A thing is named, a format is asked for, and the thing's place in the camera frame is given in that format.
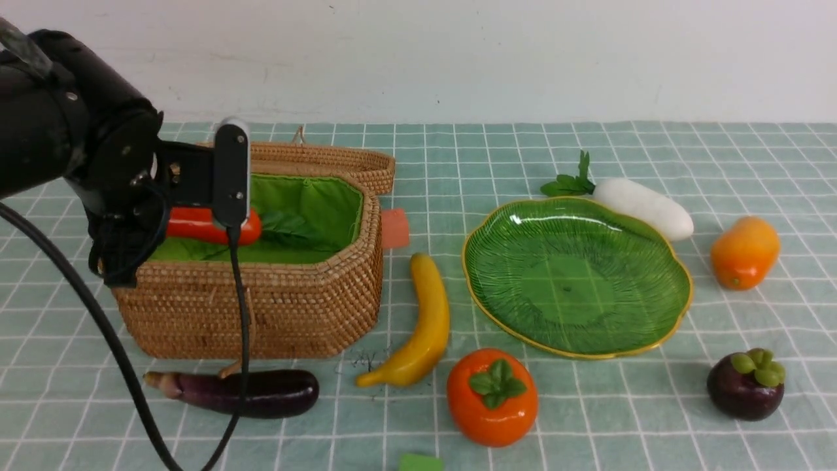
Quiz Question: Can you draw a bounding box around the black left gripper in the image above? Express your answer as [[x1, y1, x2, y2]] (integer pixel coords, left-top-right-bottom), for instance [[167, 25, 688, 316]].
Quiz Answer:
[[87, 142, 213, 288]]

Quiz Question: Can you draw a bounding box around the orange toy carrot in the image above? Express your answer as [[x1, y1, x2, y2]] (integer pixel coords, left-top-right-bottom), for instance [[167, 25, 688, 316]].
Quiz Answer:
[[165, 207, 262, 245]]

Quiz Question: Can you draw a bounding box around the purple toy eggplant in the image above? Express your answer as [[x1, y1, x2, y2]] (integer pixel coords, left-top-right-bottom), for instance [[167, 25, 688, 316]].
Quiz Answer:
[[143, 370, 320, 420]]

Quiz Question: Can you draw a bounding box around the yellow toy banana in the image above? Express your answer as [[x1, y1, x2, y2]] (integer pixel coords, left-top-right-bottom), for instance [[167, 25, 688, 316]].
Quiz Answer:
[[355, 253, 451, 388]]

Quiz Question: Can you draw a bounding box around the orange toy persimmon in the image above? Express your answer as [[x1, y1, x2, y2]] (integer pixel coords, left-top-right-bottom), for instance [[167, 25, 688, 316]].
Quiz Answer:
[[446, 348, 540, 448]]

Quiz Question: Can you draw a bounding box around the white toy radish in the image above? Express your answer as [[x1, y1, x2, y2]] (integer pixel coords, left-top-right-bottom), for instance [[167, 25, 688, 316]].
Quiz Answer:
[[540, 150, 694, 242]]

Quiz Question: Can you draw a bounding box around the orange toy mango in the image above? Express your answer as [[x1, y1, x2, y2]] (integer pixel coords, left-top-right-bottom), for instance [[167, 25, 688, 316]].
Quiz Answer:
[[709, 217, 781, 291]]

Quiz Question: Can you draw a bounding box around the purple toy mangosteen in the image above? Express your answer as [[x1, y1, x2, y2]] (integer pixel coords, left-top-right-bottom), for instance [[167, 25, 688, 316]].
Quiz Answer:
[[706, 348, 785, 421]]

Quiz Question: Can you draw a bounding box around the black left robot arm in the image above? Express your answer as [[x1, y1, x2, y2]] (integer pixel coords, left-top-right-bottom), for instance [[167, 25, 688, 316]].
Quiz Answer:
[[1, 24, 213, 288]]

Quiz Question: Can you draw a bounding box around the woven wicker basket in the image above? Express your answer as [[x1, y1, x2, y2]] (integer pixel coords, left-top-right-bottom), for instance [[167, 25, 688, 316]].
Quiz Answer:
[[111, 174, 383, 360]]

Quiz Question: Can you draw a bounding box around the woven basket lid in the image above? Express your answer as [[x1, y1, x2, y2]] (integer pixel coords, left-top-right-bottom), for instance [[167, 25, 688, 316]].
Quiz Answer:
[[196, 126, 396, 196]]

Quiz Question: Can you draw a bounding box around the orange sticky note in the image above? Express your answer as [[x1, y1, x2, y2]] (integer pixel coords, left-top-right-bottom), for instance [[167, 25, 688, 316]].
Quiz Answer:
[[381, 207, 410, 250]]

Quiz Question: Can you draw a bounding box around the green sticky note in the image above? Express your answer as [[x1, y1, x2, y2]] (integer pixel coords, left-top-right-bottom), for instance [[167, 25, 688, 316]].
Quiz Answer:
[[397, 453, 445, 471]]

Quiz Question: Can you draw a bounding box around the green checkered tablecloth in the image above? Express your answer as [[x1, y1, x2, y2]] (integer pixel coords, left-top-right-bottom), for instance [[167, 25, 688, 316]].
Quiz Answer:
[[0, 121, 837, 471]]

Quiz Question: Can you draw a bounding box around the green leaf-shaped plate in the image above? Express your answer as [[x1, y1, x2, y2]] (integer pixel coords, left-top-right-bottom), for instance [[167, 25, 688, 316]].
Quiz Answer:
[[461, 197, 694, 360]]

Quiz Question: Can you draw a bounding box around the black camera cable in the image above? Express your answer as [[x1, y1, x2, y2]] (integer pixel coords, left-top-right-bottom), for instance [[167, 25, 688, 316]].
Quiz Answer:
[[0, 203, 253, 471]]

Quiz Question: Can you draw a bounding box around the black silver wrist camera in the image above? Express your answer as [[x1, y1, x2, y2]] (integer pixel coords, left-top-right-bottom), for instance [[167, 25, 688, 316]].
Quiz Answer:
[[211, 116, 251, 230]]

